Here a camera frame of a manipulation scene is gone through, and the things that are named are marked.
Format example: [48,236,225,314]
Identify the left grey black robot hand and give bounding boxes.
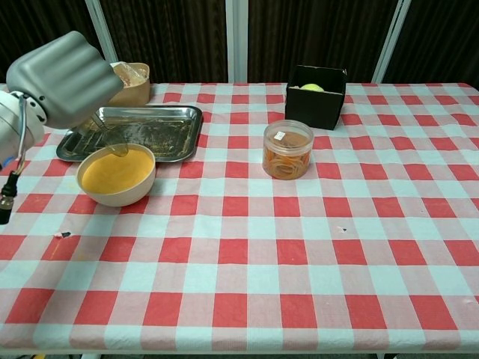
[6,31,124,130]

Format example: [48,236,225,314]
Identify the metal spoon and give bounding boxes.
[91,111,130,159]

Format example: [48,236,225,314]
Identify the tan bowl with plastic bag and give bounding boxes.
[107,62,151,107]

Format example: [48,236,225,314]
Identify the beige round bowl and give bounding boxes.
[76,143,156,208]

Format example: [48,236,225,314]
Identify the clear plastic bag with bread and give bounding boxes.
[110,62,149,89]

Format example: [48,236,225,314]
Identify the rectangular stainless steel tray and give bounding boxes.
[55,105,204,164]

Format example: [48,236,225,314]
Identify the clear plastic jar rubber bands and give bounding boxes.
[263,119,314,180]

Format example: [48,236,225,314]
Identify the black cardboard box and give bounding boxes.
[284,64,348,131]

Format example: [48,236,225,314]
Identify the red white checkered tablecloth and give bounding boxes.
[0,82,479,355]

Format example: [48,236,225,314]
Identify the white frame post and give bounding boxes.
[372,0,412,84]
[85,0,120,65]
[225,0,250,84]

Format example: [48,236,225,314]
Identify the black arm cable with connector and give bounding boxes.
[0,96,30,225]

